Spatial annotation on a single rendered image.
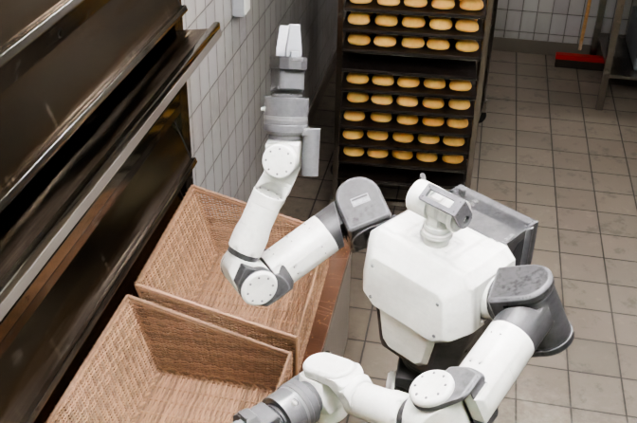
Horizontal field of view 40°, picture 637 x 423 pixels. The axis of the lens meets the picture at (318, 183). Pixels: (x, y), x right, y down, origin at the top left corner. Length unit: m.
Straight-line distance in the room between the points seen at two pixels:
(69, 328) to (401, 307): 0.86
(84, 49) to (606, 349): 2.44
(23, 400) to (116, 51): 0.87
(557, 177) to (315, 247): 3.14
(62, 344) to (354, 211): 0.80
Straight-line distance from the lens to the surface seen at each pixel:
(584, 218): 4.52
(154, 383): 2.59
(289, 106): 1.68
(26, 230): 1.80
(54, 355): 2.16
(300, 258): 1.80
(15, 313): 1.98
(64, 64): 2.08
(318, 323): 2.76
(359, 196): 1.81
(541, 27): 6.28
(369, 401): 1.57
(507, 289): 1.62
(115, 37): 2.30
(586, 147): 5.18
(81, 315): 2.26
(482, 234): 1.75
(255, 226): 1.73
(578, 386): 3.56
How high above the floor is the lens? 2.38
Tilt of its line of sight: 31 degrees down
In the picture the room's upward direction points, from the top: 1 degrees clockwise
